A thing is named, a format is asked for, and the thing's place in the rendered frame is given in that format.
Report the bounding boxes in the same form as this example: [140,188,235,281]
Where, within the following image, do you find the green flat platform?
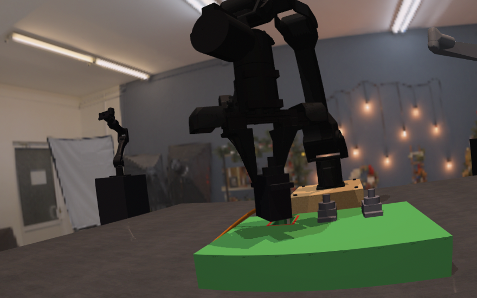
[193,189,453,292]

